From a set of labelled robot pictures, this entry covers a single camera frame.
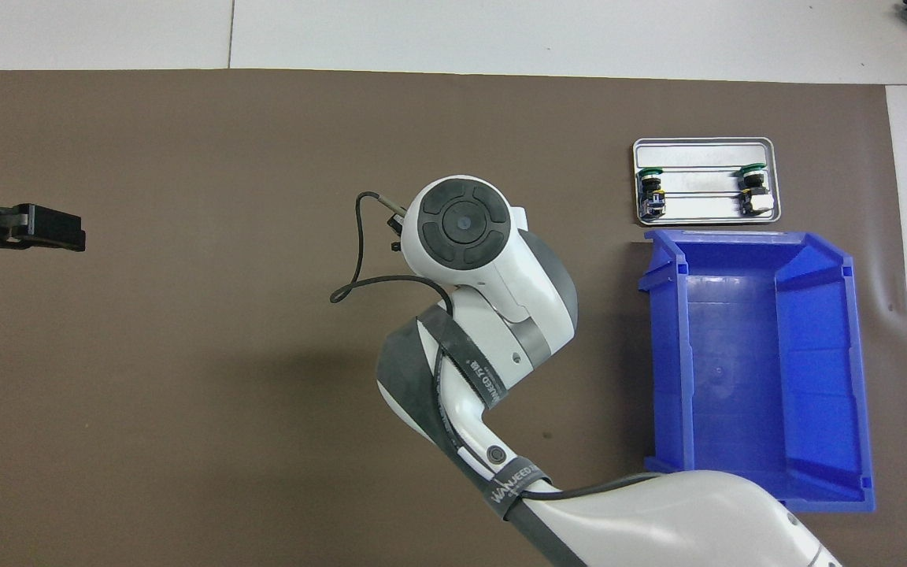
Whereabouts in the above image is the blue plastic storage bin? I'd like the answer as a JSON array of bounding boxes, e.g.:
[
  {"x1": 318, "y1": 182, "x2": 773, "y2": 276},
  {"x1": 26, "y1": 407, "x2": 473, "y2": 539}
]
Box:
[{"x1": 639, "y1": 228, "x2": 877, "y2": 513}]

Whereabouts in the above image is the green push button switch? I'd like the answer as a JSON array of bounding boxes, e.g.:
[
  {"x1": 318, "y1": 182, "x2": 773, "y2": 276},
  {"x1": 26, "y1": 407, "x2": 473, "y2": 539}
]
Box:
[
  {"x1": 739, "y1": 163, "x2": 776, "y2": 217},
  {"x1": 636, "y1": 167, "x2": 667, "y2": 220}
]

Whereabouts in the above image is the brown paper mat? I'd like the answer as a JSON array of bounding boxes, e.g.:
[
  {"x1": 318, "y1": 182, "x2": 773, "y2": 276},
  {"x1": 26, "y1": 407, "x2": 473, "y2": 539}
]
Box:
[{"x1": 0, "y1": 69, "x2": 907, "y2": 567}]

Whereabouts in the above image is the grey metal tray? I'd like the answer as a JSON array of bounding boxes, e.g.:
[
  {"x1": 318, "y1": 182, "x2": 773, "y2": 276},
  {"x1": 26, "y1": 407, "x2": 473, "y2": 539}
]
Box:
[{"x1": 631, "y1": 137, "x2": 782, "y2": 226}]

